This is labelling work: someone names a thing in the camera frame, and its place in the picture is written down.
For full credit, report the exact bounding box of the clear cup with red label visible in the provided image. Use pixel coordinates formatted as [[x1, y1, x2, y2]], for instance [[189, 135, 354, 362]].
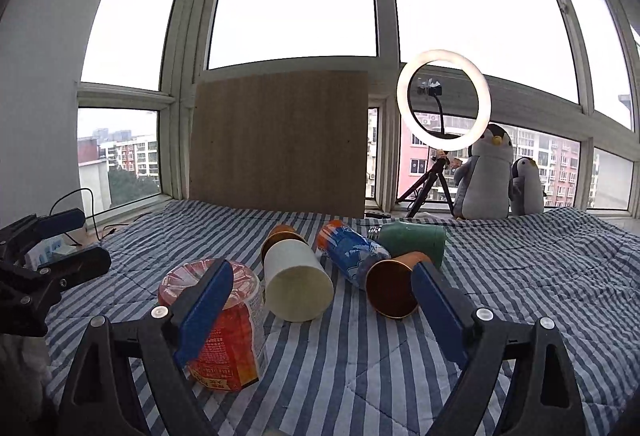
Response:
[[186, 261, 267, 392]]

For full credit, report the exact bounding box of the orange cup with dark interior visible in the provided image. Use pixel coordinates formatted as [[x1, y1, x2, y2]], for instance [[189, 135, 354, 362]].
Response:
[[364, 251, 432, 319]]

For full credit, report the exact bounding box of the cream paper cup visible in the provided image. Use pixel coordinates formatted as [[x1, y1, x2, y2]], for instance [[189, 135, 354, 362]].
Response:
[[264, 239, 334, 323]]

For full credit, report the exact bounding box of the brown cup behind cream cup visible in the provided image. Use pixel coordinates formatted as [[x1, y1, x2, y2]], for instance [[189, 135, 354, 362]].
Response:
[[260, 224, 306, 261]]

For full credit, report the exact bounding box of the green insulated bottle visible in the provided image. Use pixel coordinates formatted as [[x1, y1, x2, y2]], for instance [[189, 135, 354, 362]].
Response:
[[368, 221, 447, 268]]

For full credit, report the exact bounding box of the blue white striped quilt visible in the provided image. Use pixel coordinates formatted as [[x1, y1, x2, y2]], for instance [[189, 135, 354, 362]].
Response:
[[47, 201, 639, 435]]

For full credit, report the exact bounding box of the large grey penguin plush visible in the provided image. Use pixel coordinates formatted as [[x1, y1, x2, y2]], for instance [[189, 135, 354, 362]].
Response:
[[454, 123, 513, 219]]

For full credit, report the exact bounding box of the small grey penguin plush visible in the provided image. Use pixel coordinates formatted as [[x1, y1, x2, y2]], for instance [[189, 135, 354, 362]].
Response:
[[509, 157, 544, 216]]

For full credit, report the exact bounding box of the black tripod stand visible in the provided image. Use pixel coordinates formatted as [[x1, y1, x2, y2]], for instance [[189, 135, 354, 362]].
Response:
[[396, 150, 454, 219]]

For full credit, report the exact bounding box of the phone holder with gooseneck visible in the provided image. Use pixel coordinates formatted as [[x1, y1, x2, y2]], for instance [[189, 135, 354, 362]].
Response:
[[418, 78, 445, 134]]

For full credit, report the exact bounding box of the wooden board panel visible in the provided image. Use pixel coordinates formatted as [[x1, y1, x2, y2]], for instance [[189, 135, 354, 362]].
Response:
[[189, 70, 369, 217]]

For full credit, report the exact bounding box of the glowing ring light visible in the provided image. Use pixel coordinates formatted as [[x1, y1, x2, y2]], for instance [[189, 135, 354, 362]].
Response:
[[396, 50, 491, 151]]

